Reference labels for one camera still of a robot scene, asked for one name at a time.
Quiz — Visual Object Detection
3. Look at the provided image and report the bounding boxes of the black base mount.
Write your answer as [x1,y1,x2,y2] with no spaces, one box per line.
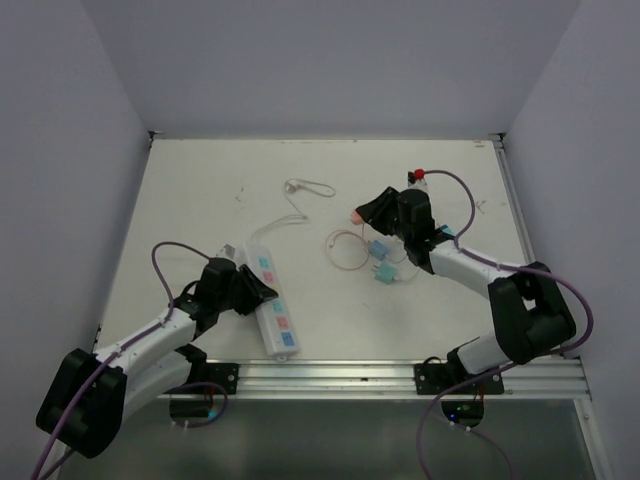
[413,357,505,396]
[199,362,240,395]

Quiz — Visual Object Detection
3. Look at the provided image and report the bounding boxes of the white power strip cord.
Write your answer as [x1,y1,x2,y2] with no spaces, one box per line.
[249,178,337,244]

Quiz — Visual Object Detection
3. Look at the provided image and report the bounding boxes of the teal charger plug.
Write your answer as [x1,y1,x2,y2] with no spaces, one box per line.
[440,225,456,238]

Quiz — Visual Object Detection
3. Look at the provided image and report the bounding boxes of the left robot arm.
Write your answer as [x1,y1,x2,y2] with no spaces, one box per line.
[36,258,279,458]

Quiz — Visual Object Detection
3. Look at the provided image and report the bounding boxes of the green charger plug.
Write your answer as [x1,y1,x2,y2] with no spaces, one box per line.
[373,262,397,285]

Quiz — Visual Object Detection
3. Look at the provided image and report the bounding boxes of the white power strip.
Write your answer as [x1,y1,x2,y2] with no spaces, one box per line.
[244,242,300,361]

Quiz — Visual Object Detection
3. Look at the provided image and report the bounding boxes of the orange charger plug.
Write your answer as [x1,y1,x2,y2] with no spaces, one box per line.
[350,210,364,225]

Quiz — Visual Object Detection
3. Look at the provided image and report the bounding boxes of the aluminium rail frame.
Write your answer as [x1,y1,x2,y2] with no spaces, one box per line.
[127,355,590,400]

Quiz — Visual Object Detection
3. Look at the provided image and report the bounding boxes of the green charging cable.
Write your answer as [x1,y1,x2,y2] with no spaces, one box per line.
[394,249,424,284]

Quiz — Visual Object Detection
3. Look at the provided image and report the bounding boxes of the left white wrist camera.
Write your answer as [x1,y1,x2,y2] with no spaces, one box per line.
[216,244,236,261]

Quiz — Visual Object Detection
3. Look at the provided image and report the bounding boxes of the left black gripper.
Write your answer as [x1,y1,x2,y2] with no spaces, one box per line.
[216,264,276,315]

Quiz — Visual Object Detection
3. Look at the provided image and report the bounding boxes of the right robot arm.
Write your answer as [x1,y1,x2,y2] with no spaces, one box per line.
[352,187,576,393]

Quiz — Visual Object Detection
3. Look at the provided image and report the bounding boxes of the blue charger plug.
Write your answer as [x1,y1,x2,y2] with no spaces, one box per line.
[368,240,389,261]

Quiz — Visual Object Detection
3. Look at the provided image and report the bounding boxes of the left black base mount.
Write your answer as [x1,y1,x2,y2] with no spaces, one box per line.
[199,362,240,395]

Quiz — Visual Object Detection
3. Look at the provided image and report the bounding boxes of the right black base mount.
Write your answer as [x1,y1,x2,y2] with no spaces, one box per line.
[413,357,505,396]

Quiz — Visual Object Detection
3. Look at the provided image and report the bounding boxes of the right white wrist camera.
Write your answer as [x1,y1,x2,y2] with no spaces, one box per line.
[407,169,429,193]

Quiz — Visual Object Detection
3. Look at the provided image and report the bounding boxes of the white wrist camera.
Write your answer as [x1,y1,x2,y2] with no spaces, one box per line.
[407,169,429,193]
[216,244,236,261]

